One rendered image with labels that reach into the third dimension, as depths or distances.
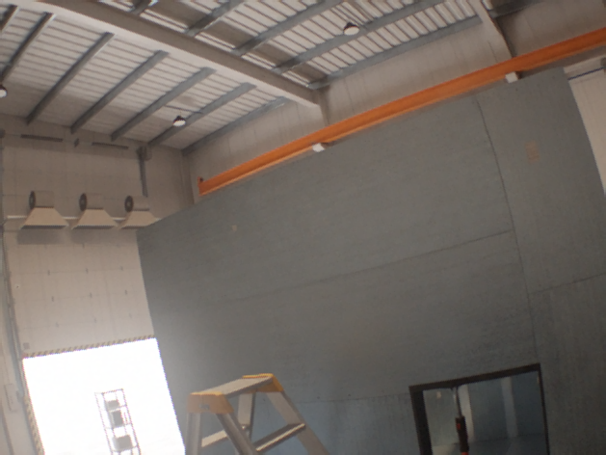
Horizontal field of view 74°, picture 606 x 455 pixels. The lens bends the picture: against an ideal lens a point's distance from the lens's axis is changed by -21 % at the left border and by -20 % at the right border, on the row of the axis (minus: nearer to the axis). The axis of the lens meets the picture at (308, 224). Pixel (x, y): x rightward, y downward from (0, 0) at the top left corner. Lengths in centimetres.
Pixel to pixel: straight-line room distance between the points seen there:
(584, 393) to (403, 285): 91
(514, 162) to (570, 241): 37
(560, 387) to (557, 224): 63
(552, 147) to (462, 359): 90
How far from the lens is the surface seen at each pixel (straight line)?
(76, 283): 1194
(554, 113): 189
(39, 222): 1095
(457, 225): 191
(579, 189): 184
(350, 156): 212
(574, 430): 200
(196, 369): 284
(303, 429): 188
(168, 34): 934
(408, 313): 201
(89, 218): 1162
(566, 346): 189
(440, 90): 1075
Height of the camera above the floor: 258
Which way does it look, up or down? 8 degrees up
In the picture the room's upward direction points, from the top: 12 degrees counter-clockwise
